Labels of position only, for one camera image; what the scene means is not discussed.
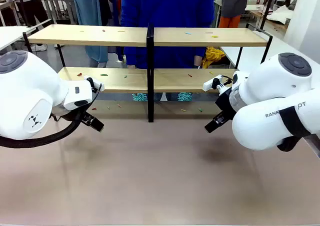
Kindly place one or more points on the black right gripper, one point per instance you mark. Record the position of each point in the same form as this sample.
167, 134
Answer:
225, 103

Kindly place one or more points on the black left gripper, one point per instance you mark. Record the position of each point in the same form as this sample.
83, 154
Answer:
85, 113

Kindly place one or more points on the teal chenille duster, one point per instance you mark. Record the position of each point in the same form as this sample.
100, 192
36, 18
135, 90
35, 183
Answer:
185, 96
140, 97

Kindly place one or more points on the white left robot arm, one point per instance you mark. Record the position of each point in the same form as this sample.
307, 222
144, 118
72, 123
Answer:
25, 86

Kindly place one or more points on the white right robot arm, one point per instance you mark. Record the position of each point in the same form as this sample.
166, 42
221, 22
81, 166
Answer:
270, 86

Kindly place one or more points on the person's right forearm blue sleeve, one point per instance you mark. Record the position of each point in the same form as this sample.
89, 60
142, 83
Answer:
127, 41

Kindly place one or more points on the person's left hand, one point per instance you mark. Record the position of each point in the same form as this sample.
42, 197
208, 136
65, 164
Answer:
197, 61

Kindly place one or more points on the yellow garment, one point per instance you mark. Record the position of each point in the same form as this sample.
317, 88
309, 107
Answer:
212, 56

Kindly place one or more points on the large white side table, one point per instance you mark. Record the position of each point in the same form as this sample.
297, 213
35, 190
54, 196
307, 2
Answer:
252, 54

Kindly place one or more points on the white shoe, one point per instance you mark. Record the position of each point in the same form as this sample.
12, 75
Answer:
38, 47

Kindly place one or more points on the hanging teal blue coat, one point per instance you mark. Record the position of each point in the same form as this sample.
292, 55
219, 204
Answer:
87, 16

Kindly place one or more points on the person in blue coat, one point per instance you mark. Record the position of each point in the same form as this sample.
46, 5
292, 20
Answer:
170, 11

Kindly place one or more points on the person with orange trousers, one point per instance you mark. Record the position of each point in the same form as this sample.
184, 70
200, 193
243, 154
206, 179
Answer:
232, 1

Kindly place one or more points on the hanging dark garments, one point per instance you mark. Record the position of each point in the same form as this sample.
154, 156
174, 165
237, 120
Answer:
110, 1

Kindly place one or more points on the white cloth pile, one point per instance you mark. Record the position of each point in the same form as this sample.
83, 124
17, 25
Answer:
282, 14

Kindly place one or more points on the black tripod stand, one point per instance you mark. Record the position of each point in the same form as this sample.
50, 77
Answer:
268, 6

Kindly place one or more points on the black pole stand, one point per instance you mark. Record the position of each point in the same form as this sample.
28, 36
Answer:
22, 6

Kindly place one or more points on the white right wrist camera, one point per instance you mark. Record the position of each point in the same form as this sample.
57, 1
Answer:
208, 84

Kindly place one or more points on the wooden shelf unit black frame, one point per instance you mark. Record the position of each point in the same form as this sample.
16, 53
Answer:
87, 36
225, 39

